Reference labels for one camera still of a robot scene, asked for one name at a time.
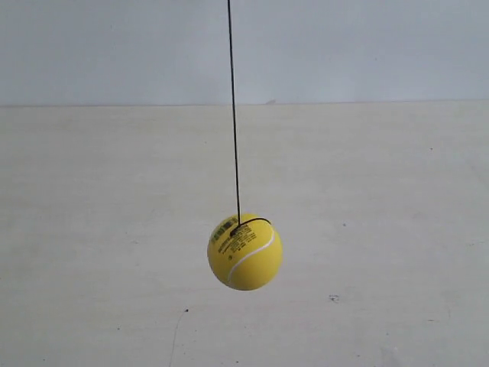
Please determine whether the thin black hanging string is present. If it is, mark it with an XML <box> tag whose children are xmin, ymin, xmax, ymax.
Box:
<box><xmin>227</xmin><ymin>0</ymin><xmax>273</xmax><ymax>236</ymax></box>

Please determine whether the yellow tennis ball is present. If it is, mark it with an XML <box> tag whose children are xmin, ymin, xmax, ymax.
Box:
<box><xmin>207</xmin><ymin>213</ymin><xmax>283</xmax><ymax>291</ymax></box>

